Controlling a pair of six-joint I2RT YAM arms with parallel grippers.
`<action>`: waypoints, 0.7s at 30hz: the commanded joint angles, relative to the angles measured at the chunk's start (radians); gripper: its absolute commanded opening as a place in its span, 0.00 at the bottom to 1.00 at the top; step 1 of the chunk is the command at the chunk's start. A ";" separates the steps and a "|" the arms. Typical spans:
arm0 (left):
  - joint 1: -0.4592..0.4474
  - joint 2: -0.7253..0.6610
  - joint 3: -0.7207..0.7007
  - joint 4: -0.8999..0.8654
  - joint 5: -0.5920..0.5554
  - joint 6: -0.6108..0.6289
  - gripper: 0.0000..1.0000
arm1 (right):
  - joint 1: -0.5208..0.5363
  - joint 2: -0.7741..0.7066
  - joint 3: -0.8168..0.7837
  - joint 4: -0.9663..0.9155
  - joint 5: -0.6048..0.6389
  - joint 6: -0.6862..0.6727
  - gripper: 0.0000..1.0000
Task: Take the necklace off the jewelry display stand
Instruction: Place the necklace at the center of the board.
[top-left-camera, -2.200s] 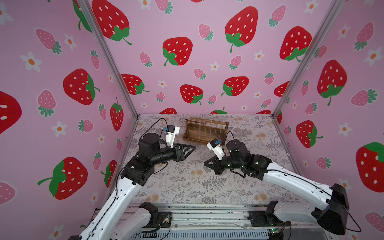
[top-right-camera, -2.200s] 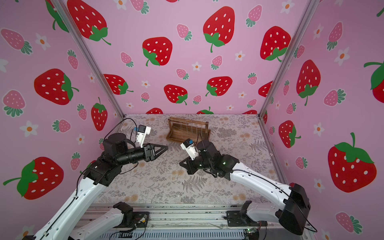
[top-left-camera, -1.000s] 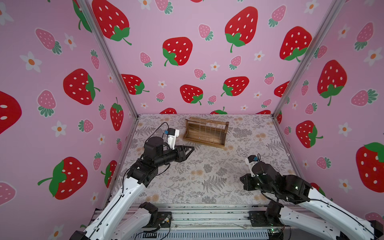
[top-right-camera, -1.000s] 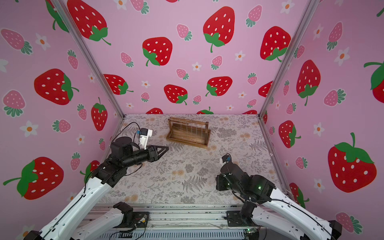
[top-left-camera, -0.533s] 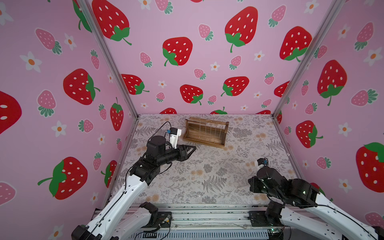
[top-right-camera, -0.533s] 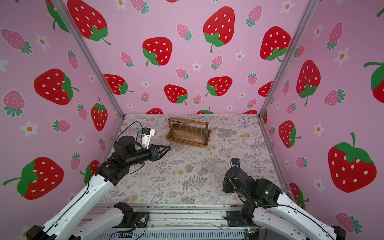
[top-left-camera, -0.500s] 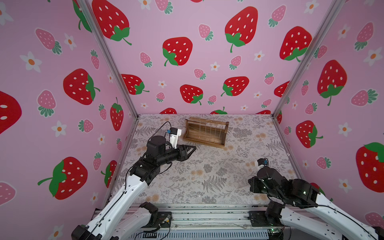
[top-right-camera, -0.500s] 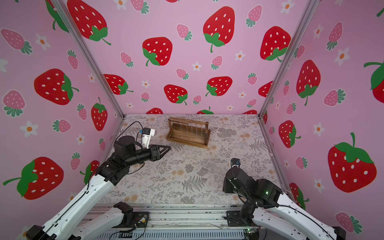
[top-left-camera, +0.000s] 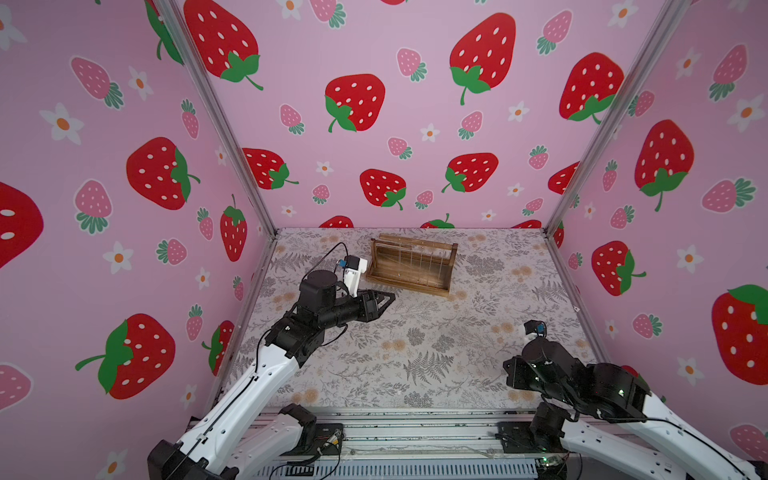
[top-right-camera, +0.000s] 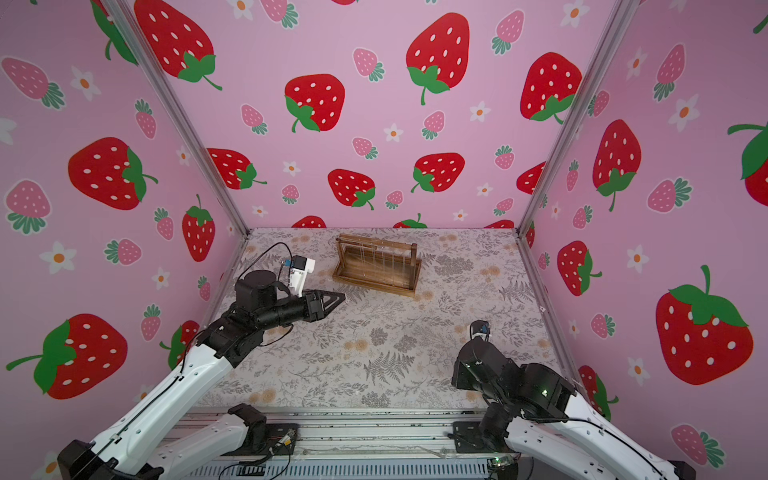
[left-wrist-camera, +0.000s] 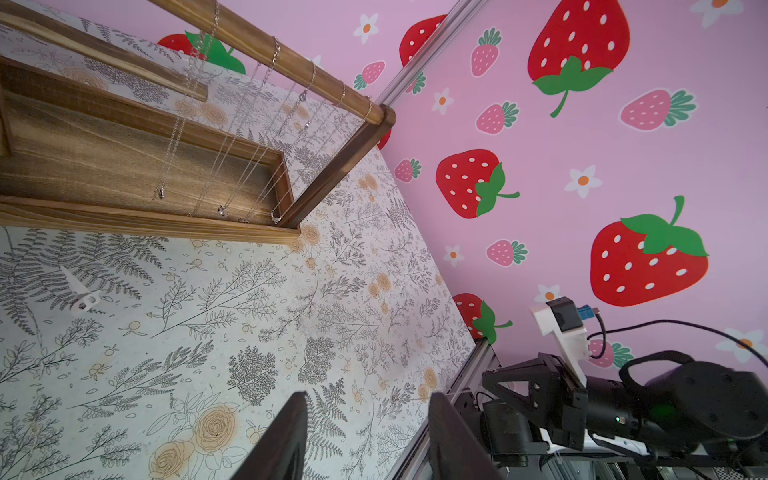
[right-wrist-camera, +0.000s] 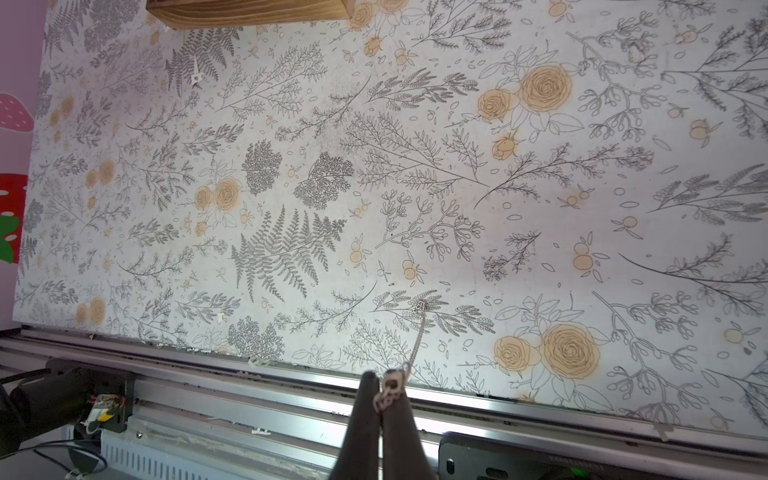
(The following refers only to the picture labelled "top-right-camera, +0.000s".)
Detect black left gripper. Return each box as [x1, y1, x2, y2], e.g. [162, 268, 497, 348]
[253, 289, 343, 336]

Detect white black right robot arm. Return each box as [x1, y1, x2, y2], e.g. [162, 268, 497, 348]
[451, 320, 696, 479]

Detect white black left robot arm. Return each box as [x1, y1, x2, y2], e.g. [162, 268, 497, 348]
[57, 270, 346, 479]

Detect wooden jewelry display stand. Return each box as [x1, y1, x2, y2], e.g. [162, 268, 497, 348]
[333, 234, 422, 297]

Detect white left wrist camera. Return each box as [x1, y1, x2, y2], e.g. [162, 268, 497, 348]
[289, 255, 316, 297]

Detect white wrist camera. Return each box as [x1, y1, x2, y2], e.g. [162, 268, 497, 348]
[289, 255, 316, 297]
[469, 320, 491, 342]

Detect black camera cable left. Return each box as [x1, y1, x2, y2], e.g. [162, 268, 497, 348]
[236, 241, 295, 283]

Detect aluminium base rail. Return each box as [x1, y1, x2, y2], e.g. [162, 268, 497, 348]
[155, 407, 625, 480]

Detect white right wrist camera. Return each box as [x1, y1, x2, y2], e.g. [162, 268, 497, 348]
[469, 320, 491, 342]

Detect aluminium corner post left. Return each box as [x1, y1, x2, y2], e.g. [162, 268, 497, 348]
[104, 0, 249, 237]

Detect aluminium corner post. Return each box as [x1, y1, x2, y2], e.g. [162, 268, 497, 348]
[104, 0, 249, 237]
[517, 0, 640, 239]

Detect aluminium corner post right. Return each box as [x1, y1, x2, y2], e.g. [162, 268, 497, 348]
[517, 0, 640, 239]

